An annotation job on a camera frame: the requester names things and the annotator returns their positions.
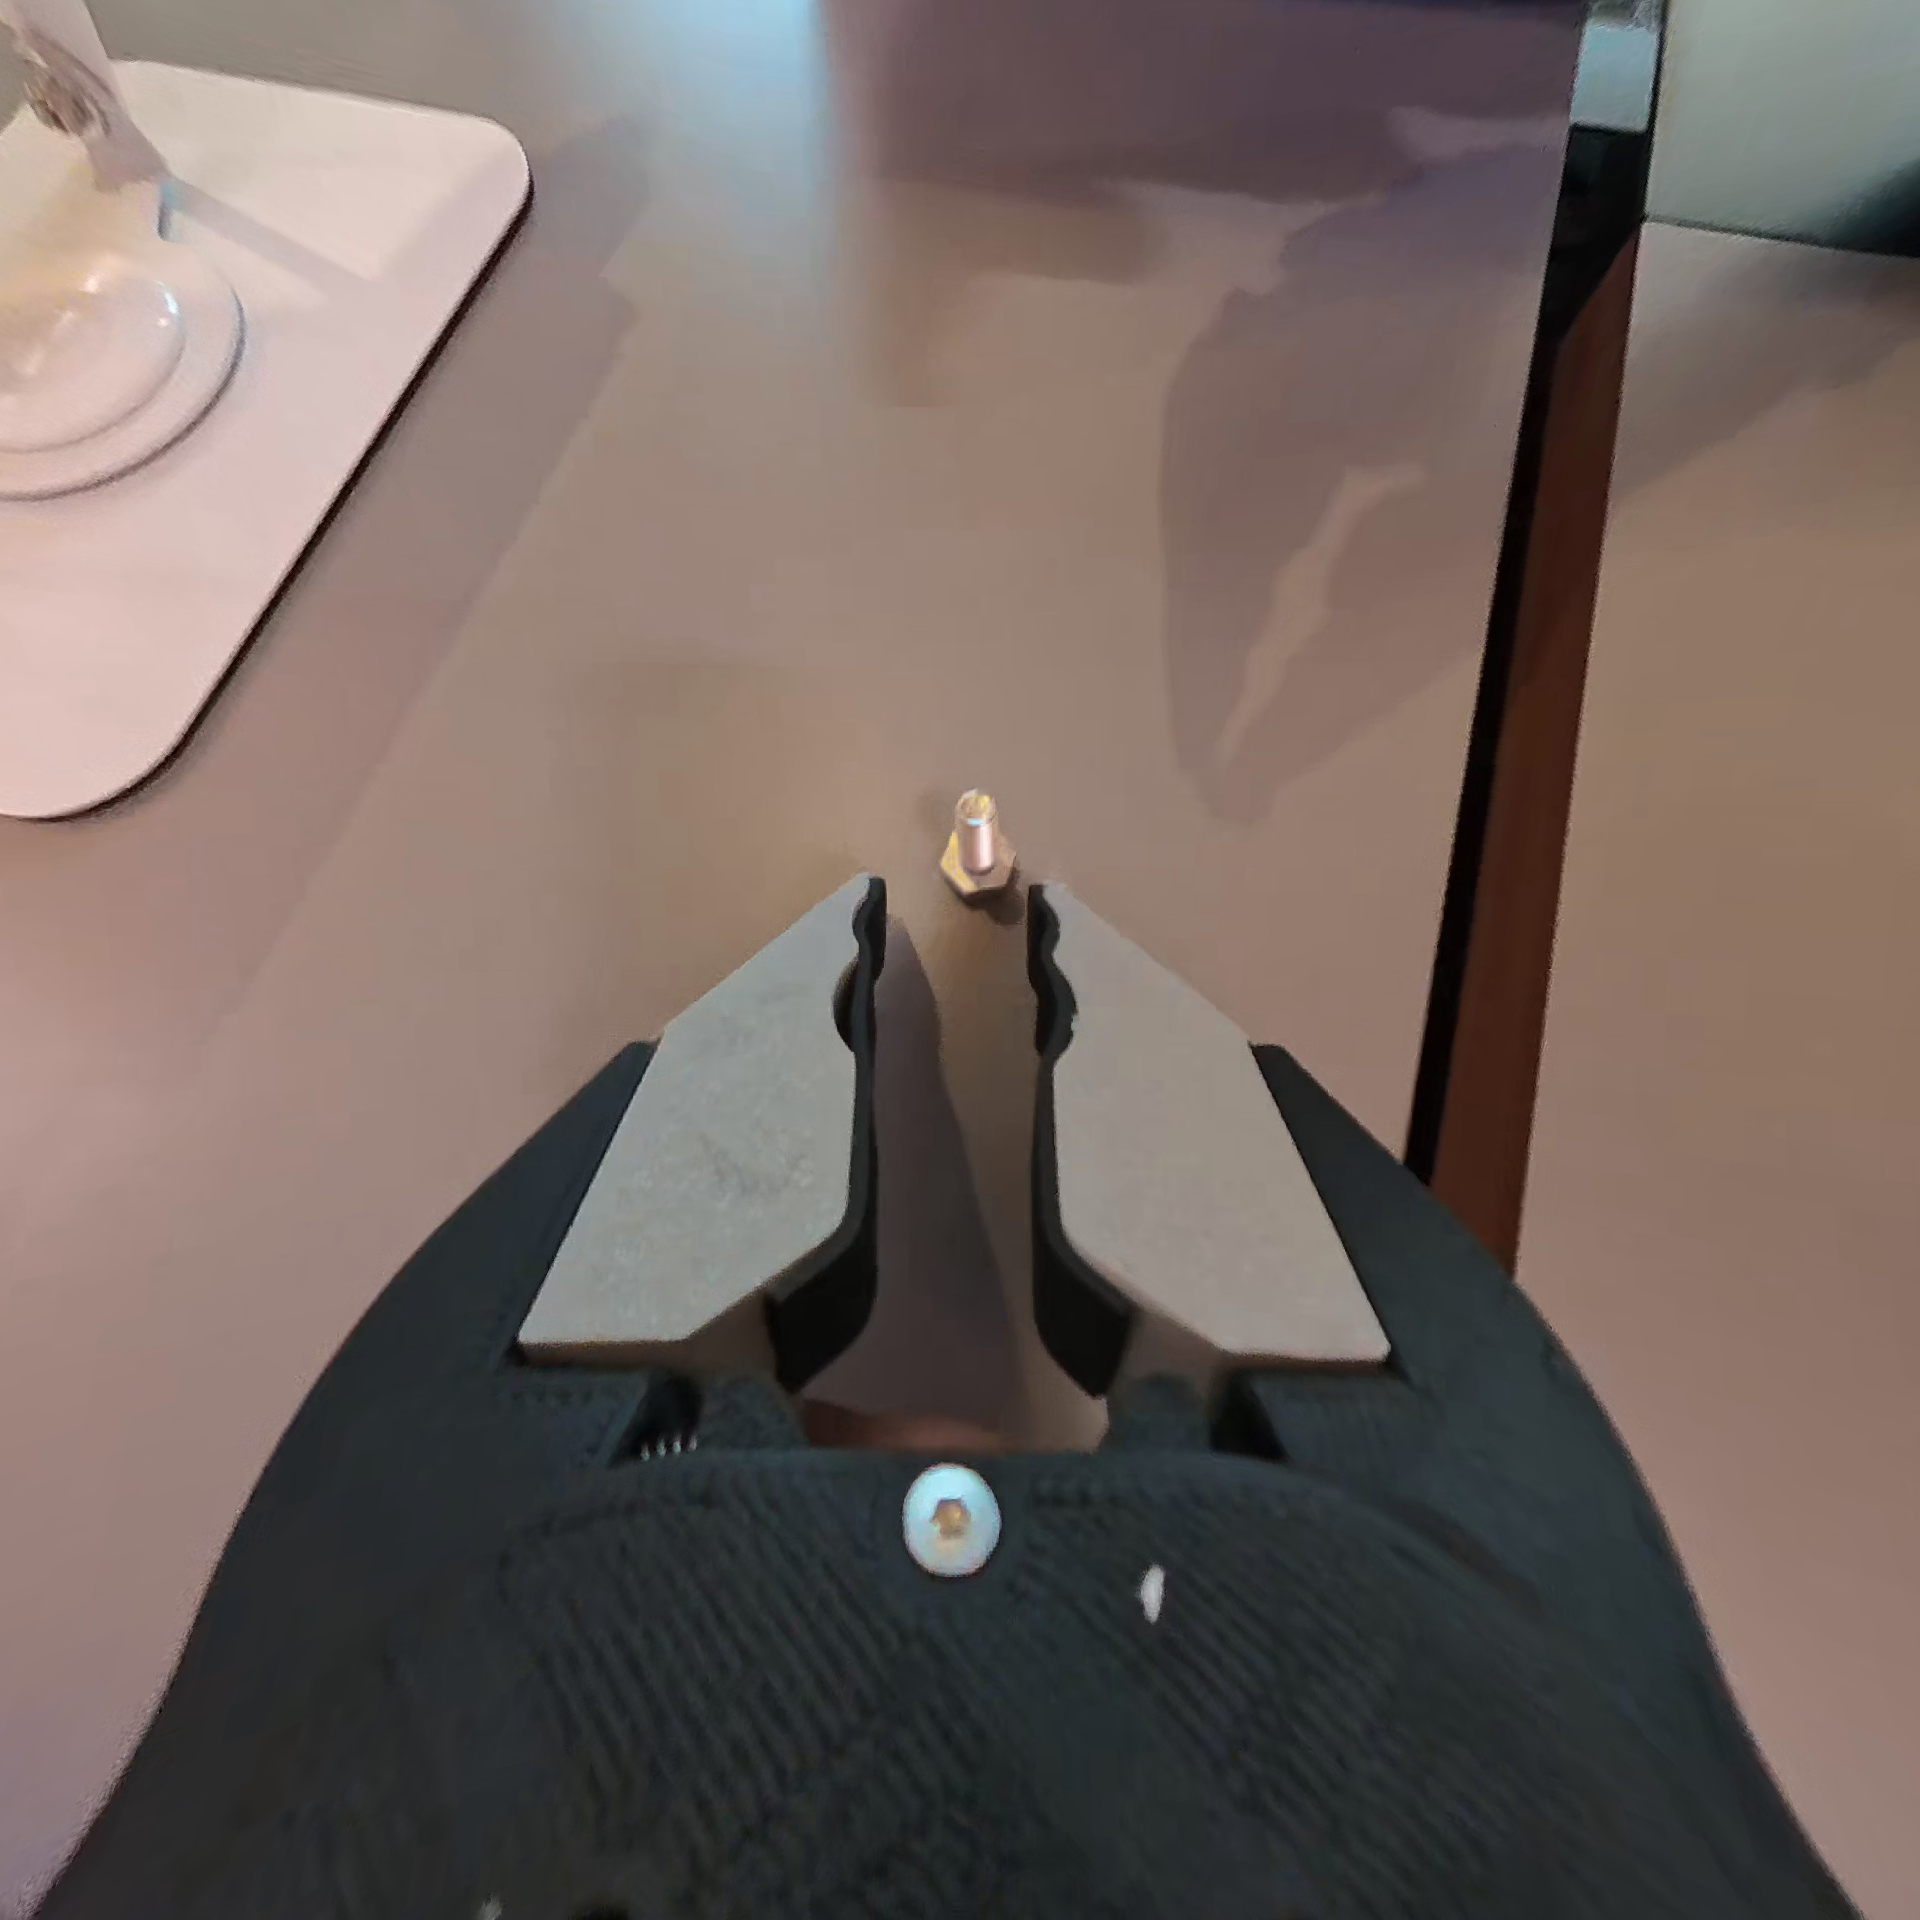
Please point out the metal stand bracket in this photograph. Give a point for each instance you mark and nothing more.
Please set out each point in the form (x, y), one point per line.
(75, 107)

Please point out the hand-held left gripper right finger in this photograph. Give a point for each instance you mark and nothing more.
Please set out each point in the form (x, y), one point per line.
(1185, 1186)

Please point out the clear round swivel disc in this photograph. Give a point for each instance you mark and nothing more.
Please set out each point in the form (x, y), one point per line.
(106, 376)

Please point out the silver hex bolt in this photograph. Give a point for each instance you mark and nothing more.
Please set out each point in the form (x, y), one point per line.
(978, 859)

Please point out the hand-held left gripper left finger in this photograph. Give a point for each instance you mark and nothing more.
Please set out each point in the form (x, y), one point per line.
(704, 1172)

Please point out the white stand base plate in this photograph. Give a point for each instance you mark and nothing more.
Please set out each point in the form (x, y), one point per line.
(299, 452)

